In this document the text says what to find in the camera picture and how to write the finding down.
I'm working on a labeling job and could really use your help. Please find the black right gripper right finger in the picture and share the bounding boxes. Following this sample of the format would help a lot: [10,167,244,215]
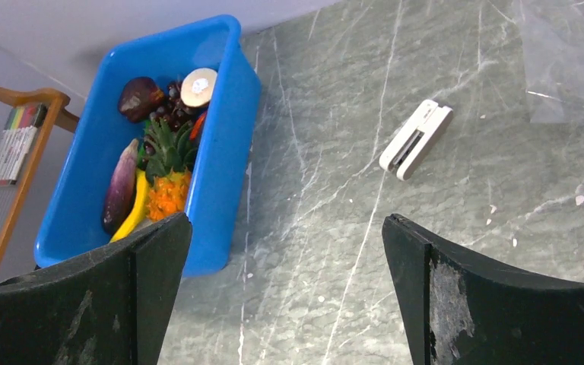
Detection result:
[382,214,584,364]

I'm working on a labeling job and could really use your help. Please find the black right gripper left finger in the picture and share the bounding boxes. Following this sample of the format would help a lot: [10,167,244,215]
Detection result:
[0,213,192,364]

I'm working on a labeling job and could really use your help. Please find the coloured marker set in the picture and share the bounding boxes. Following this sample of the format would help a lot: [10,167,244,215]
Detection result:
[0,103,47,186]

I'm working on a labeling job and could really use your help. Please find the yellow toy banana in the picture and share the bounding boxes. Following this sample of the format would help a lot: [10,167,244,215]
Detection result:
[109,169,150,243]

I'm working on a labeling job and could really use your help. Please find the purple toy eggplant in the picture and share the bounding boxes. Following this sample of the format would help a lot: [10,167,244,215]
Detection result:
[101,138,138,235]

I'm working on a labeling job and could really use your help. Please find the white stapler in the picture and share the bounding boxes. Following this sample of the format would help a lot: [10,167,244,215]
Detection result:
[379,100,453,181]

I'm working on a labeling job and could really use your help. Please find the clear zip top bag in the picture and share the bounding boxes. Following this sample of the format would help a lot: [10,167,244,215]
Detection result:
[512,1,584,124]

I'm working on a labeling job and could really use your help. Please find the wooden shelf rack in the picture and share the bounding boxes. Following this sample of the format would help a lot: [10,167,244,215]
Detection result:
[0,87,79,265]

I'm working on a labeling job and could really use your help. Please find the orange toy pineapple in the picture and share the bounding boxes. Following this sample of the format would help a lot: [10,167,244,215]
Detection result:
[144,119,198,222]

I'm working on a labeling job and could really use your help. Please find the toy mushroom slice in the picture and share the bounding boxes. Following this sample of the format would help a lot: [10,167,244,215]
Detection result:
[180,68,217,108]

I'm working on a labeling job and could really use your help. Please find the dark toy grape bunch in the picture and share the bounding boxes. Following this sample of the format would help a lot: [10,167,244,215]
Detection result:
[149,81,198,132]

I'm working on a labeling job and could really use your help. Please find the blue plastic bin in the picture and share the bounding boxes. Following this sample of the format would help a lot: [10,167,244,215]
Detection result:
[33,15,261,277]

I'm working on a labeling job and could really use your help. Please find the dark red toy fruit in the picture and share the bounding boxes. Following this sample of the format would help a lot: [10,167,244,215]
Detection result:
[117,76,167,123]

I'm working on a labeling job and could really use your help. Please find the orange toy carrot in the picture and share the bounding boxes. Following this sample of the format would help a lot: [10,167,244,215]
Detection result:
[189,110,208,144]

